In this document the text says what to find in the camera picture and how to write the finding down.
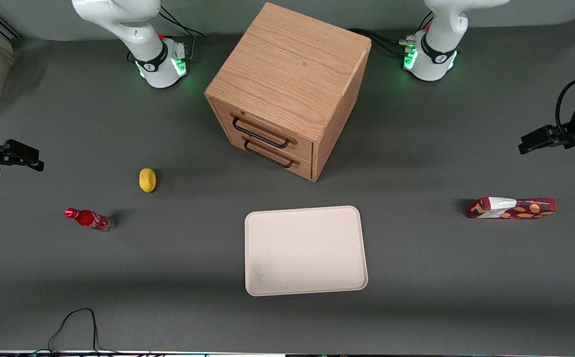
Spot black left base cables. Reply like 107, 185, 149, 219
348, 12, 434, 55

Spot red cola bottle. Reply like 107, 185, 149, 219
64, 207, 115, 233

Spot red cookie box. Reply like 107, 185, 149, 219
466, 196, 557, 220

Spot black base cables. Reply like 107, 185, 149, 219
348, 12, 434, 55
158, 5, 205, 62

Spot beige plastic tray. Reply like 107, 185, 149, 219
244, 205, 369, 297

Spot wooden drawer front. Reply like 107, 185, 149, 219
228, 130, 313, 180
211, 98, 314, 162

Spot wooden drawer cabinet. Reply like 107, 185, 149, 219
204, 1, 372, 182

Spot yellow toy lemon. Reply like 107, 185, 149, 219
139, 168, 157, 193

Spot thin black table cable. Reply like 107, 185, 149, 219
48, 307, 119, 355

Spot black metal drawer handle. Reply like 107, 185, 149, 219
231, 113, 298, 149
243, 135, 300, 169

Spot black right base cables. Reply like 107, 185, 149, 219
158, 5, 205, 62

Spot aluminium frame rail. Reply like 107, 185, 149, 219
0, 9, 20, 40

